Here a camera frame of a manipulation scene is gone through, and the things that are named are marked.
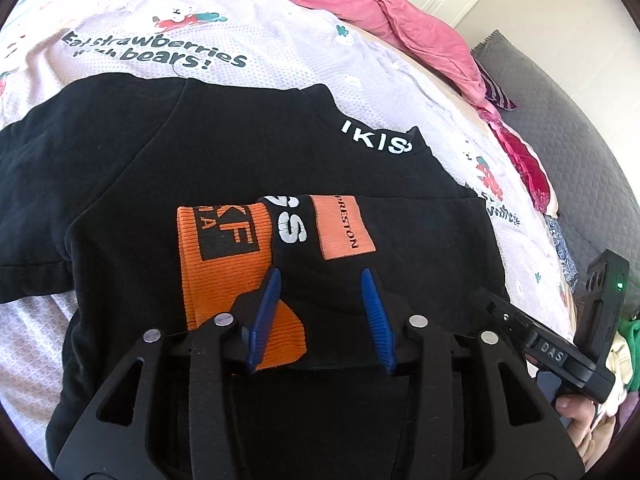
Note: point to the green cloth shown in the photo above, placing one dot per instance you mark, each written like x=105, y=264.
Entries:
x=632, y=350

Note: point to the blue patterned cloth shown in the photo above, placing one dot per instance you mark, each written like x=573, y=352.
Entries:
x=562, y=250

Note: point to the person's right hand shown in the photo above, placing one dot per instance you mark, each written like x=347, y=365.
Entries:
x=575, y=425

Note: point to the pink duvet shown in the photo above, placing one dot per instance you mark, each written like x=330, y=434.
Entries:
x=400, y=5

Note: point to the black sock with orange patch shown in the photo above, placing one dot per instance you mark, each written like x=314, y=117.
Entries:
x=325, y=280

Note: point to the black t-shirt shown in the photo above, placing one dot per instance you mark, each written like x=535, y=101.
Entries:
x=200, y=150

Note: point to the striped pillow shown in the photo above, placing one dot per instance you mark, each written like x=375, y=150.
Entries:
x=497, y=92

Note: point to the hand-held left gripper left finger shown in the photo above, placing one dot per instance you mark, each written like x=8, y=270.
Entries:
x=262, y=320

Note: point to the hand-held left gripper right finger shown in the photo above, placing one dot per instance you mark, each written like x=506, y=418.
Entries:
x=377, y=320

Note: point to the red velvet pillow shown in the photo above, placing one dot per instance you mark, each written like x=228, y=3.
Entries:
x=525, y=160

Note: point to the printed blanket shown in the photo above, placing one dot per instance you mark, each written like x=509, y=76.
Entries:
x=275, y=35

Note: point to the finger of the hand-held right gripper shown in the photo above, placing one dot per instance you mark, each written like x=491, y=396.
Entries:
x=502, y=310

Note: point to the grey quilted headboard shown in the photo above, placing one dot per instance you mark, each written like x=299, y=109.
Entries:
x=560, y=135

